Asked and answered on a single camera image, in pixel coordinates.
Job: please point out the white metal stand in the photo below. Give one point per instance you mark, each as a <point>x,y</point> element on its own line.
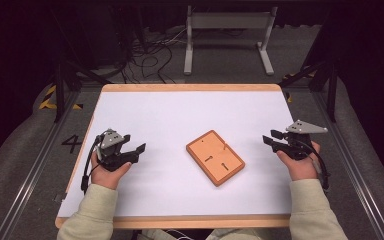
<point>228,20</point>

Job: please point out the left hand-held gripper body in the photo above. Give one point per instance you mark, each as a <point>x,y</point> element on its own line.
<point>111,140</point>

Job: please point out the grey table clip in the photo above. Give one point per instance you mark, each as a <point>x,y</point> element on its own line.
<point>60,198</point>

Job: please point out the black metal stand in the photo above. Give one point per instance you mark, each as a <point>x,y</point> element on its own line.
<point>59,86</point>
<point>331,90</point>

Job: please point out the orange picture frame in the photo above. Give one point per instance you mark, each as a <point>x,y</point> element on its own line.
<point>215,158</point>

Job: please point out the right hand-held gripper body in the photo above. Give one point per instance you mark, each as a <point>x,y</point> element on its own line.
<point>305,127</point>

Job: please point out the person's left hand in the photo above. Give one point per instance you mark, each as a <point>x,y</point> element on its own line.
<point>108,178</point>

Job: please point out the aluminium floor rail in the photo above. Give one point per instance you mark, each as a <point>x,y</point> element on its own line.
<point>356,180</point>
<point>30,186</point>

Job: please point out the white table mat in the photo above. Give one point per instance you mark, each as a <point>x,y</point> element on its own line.
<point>166,113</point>

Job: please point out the person's right hand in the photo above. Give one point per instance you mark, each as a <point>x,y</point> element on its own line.
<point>301,170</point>

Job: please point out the dark cabinet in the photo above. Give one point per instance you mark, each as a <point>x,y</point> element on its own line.
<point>103,36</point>

